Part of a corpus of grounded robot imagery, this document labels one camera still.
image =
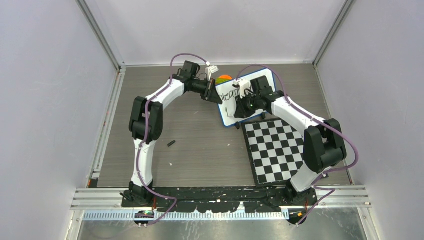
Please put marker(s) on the aluminium frame post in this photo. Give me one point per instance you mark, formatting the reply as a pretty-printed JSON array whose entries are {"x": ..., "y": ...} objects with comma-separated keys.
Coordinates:
[
  {"x": 96, "y": 22},
  {"x": 343, "y": 13}
]

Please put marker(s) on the blue framed whiteboard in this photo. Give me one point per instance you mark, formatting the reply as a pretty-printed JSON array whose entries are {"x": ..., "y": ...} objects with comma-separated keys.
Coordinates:
[{"x": 228, "y": 94}]

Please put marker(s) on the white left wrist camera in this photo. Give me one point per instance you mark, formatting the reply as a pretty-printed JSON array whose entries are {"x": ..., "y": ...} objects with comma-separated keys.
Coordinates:
[{"x": 210, "y": 70}]

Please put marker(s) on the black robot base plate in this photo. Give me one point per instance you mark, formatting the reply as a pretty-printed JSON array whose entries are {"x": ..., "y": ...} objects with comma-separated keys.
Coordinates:
[{"x": 218, "y": 199}]

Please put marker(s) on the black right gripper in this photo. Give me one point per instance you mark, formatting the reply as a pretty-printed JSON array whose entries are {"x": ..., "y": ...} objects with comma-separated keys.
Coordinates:
[{"x": 241, "y": 112}]

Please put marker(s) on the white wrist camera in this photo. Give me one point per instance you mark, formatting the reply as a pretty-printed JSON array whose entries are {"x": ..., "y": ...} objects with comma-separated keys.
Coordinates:
[
  {"x": 244, "y": 87},
  {"x": 210, "y": 70}
]

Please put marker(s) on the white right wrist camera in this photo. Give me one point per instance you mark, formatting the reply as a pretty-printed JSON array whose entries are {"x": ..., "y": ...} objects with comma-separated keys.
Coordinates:
[{"x": 244, "y": 87}]

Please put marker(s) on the aluminium left frame post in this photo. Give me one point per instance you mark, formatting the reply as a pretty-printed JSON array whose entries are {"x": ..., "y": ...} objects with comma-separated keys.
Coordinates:
[{"x": 96, "y": 22}]

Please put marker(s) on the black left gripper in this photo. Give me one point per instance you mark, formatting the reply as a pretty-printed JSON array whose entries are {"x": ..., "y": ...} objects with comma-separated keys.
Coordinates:
[{"x": 211, "y": 94}]

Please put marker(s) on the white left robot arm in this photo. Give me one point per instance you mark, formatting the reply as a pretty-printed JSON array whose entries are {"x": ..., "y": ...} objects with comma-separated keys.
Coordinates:
[{"x": 147, "y": 122}]

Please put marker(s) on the orange green round object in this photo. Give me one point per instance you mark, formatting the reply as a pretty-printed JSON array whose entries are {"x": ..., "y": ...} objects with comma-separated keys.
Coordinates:
[{"x": 223, "y": 78}]

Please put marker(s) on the black white checkerboard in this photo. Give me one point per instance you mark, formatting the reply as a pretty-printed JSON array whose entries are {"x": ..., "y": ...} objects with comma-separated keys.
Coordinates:
[{"x": 275, "y": 151}]

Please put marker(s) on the black marker cap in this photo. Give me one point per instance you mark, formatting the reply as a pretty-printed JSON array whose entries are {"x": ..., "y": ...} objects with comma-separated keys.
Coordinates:
[{"x": 171, "y": 143}]

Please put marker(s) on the aluminium right frame post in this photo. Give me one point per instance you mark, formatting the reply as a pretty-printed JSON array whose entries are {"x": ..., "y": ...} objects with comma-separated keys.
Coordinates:
[{"x": 343, "y": 13}]

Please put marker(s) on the aluminium front frame rail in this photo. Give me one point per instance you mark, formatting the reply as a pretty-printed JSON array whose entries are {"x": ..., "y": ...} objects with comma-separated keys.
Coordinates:
[{"x": 99, "y": 204}]

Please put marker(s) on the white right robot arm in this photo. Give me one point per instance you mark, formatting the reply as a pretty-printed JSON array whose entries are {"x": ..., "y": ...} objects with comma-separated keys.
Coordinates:
[{"x": 323, "y": 147}]

